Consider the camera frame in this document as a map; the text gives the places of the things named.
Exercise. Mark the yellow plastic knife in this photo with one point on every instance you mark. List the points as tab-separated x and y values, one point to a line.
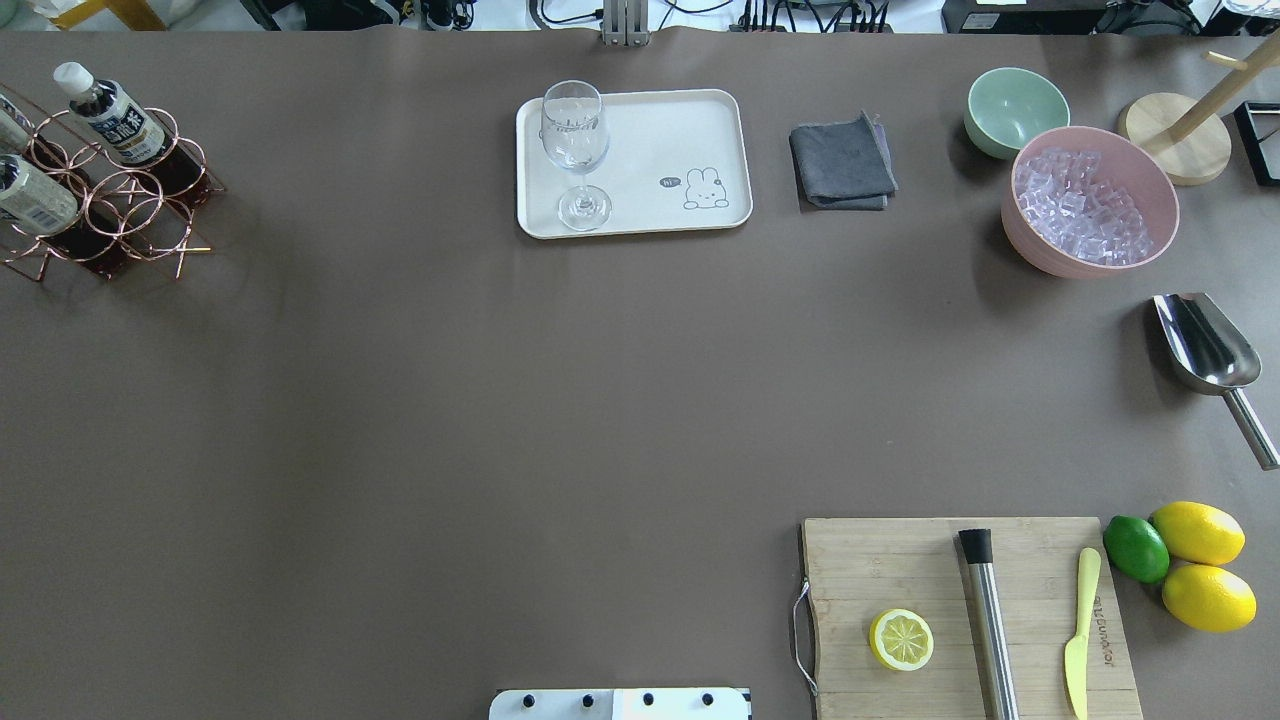
1076	650

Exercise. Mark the steel ice scoop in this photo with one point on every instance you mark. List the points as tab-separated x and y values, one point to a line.
1214	358

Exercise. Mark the yellow lemon near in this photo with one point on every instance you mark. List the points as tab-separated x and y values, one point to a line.
1208	598

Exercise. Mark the yellow lemon far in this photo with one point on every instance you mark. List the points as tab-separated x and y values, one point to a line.
1197	532

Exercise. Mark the steel muddler rod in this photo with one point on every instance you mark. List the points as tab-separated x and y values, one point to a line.
976	544

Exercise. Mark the bamboo cutting board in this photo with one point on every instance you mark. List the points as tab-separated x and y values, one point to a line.
859	567

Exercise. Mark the pink bowl with ice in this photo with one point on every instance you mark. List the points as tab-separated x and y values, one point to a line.
1085	203

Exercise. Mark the white rabbit tray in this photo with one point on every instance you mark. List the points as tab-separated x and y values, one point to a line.
677	163

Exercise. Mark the clear wine glass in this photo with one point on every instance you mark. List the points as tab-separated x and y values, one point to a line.
576	138

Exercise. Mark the yellow half lemon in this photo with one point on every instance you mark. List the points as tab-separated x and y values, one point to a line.
901	640

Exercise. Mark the mint green bowl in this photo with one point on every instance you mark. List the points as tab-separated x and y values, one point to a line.
1007	107

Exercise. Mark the black framed metal tray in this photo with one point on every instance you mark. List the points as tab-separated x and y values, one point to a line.
1257	124

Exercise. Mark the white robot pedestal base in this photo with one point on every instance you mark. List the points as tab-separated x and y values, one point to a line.
623	703

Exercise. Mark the wooden cup tree stand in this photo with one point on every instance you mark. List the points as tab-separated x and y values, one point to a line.
1186	136

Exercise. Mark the copper wire bottle basket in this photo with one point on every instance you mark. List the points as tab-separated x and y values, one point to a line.
124	210

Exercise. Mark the green lime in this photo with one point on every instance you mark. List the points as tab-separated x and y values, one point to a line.
1136	549

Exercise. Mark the aluminium frame post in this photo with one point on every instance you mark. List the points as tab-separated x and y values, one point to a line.
625	23

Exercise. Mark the tea bottle white cap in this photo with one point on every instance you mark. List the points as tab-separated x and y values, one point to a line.
133	137

